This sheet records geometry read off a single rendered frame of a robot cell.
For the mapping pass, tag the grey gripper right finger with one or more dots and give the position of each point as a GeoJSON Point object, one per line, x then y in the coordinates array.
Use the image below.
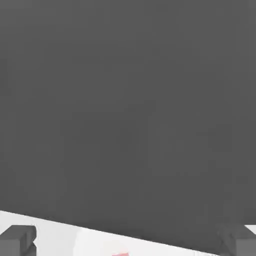
{"type": "Point", "coordinates": [240, 242]}

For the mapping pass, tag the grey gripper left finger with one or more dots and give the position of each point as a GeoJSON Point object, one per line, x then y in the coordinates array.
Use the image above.
{"type": "Point", "coordinates": [16, 240]}

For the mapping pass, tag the small red cube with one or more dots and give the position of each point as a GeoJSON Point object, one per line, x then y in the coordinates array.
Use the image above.
{"type": "Point", "coordinates": [120, 254]}

